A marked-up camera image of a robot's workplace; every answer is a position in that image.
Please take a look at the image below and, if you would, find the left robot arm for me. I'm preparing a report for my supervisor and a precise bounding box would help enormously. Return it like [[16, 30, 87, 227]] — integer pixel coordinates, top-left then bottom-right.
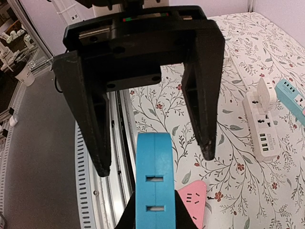
[[52, 0, 225, 177]]

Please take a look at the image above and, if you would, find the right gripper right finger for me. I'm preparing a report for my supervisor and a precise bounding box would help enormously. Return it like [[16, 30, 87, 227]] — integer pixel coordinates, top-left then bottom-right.
[[175, 190, 197, 229]]

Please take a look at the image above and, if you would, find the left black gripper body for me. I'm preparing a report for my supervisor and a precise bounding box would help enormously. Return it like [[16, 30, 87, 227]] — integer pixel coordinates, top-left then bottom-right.
[[62, 6, 225, 93]]

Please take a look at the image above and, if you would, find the teal power strip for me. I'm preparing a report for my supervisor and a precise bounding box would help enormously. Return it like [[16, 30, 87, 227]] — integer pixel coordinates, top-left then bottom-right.
[[275, 79, 305, 126]]

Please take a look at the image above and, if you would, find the pink triangular power strip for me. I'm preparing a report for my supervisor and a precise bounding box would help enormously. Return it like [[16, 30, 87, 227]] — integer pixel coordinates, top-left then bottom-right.
[[178, 180, 207, 229]]

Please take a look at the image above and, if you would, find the white paper cup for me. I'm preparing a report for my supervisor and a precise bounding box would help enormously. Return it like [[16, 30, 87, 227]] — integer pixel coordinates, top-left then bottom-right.
[[15, 62, 35, 87]]

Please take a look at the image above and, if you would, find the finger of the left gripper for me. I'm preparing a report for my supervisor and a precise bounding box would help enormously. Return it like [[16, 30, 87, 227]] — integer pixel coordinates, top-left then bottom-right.
[[182, 33, 225, 160], [52, 51, 112, 177]]

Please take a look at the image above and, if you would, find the left aluminium frame post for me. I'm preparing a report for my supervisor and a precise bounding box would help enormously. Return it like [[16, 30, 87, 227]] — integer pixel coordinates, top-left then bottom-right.
[[247, 0, 256, 12]]

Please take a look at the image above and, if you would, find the blue plug adapter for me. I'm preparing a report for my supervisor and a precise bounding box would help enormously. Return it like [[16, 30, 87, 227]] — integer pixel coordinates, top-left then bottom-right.
[[135, 133, 176, 229]]

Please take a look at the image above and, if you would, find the white power strip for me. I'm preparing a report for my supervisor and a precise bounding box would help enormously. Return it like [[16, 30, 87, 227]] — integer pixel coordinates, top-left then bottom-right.
[[242, 92, 280, 162]]

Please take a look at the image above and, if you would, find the white charger adapter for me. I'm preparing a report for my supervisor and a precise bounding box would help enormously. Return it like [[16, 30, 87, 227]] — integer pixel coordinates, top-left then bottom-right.
[[257, 77, 277, 112]]

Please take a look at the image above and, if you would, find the aluminium front rail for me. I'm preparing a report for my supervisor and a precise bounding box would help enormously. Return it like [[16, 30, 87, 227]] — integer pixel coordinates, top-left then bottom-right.
[[0, 85, 124, 229]]

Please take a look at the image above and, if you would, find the floral table mat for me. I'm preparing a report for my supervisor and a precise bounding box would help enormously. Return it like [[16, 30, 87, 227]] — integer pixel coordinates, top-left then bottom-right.
[[130, 12, 305, 229]]

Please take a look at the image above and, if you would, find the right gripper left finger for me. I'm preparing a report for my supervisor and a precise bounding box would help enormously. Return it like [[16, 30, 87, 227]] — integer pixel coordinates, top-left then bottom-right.
[[115, 193, 135, 229]]

